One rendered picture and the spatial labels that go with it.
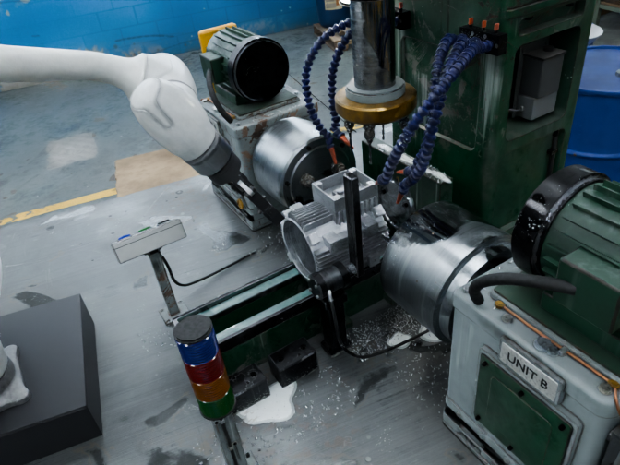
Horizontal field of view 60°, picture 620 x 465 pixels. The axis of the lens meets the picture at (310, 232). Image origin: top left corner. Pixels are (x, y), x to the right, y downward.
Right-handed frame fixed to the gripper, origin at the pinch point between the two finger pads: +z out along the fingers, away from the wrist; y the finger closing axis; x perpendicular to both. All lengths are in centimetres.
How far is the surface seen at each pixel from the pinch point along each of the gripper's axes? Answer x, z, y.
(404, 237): -14.4, 4.5, -30.3
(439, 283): -11.3, 5.5, -42.8
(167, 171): 23, 97, 227
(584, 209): -29, -12, -63
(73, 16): -16, 66, 545
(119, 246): 30.1, -13.8, 15.7
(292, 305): 12.5, 13.0, -12.8
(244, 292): 18.5, 10.7, -0.3
